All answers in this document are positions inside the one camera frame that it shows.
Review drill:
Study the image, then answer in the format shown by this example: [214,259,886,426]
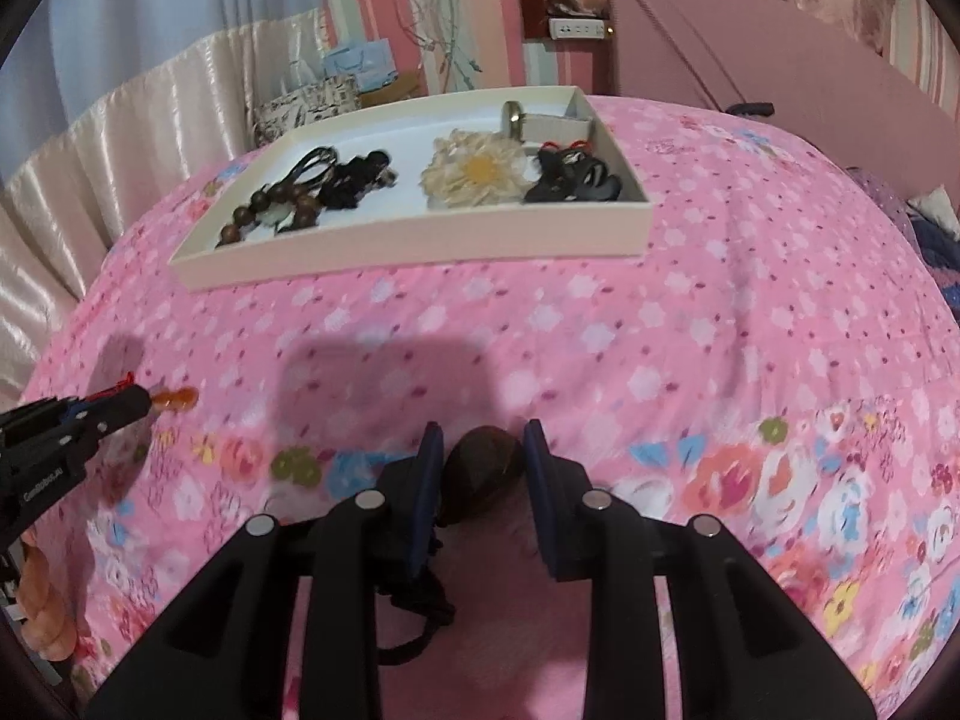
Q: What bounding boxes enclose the black braided bracelet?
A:
[289,146,400,209]

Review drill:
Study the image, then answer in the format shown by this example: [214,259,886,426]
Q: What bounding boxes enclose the white sheer curtain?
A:
[30,0,323,128]

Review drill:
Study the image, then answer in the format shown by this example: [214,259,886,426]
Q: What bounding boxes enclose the black looped cord bracelet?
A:
[523,150,623,203]

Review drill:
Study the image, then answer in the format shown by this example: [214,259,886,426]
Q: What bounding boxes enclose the wooden bead bracelet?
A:
[216,184,325,250]

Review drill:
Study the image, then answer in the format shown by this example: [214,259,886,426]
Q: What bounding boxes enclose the amber pendant red cord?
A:
[90,371,200,415]

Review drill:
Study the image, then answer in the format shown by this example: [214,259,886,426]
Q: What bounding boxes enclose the blue paper bag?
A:
[322,41,396,91]

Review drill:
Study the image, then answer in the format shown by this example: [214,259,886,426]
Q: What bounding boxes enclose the white tray box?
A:
[169,85,652,293]

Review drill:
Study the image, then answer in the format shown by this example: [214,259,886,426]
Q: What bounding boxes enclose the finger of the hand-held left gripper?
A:
[64,382,155,437]

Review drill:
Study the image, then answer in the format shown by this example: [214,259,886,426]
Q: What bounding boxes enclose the cream satin curtain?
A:
[0,7,331,398]

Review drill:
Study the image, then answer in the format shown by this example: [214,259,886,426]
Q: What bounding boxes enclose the pink headboard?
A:
[604,0,960,200]

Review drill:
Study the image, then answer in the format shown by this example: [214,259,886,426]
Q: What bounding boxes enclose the person's left hand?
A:
[19,540,80,657]

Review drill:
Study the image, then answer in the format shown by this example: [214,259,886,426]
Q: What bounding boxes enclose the straw flower brooch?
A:
[418,129,539,209]

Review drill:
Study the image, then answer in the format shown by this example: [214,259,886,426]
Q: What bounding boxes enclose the white power strip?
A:
[547,17,608,40]

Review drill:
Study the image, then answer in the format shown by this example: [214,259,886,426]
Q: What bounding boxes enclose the brown stone pendant necklace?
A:
[375,426,526,668]

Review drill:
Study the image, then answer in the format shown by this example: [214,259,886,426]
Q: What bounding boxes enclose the hanging cables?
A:
[405,0,481,91]

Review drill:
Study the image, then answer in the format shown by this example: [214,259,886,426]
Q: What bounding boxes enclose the round watch white strap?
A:
[501,100,595,143]

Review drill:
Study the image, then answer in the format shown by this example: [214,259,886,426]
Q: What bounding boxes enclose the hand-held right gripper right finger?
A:
[523,418,877,720]

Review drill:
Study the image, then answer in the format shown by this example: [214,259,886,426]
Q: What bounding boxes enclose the dark patterned cloth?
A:
[855,169,960,275]

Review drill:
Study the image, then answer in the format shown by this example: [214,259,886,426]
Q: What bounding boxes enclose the pink floral bedsheet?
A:
[19,94,960,720]

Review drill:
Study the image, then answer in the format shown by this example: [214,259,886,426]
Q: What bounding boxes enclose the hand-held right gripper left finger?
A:
[86,420,451,720]

